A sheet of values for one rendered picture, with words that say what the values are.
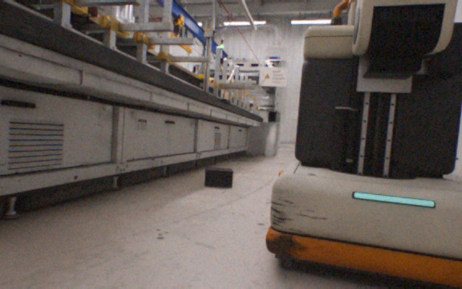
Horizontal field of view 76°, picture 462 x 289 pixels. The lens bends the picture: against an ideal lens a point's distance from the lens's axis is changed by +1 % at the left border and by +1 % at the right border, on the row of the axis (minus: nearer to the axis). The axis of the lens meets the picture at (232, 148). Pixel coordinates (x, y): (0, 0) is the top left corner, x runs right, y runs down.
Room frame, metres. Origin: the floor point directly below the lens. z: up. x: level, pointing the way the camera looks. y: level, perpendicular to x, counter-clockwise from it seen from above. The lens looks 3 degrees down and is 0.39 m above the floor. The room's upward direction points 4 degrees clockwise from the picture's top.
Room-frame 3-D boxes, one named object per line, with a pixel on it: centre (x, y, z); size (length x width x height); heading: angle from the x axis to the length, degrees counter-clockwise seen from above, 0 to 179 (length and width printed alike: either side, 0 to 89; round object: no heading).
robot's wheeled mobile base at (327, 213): (1.06, -0.50, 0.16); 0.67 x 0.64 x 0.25; 165
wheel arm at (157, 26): (1.32, 0.50, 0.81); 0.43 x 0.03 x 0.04; 76
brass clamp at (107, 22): (1.31, 0.55, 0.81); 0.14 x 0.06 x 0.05; 166
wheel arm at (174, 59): (1.80, 0.38, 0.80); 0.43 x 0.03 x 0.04; 76
